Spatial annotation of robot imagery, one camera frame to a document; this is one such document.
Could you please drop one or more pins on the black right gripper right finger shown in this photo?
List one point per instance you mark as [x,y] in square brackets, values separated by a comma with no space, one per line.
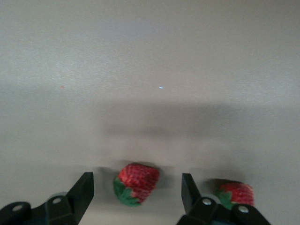
[194,211]

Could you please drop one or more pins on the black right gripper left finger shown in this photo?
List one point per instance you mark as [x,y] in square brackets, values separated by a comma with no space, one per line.
[75,206]

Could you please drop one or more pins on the red toy strawberry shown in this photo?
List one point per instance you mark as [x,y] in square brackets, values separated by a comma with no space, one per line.
[138,180]
[241,194]

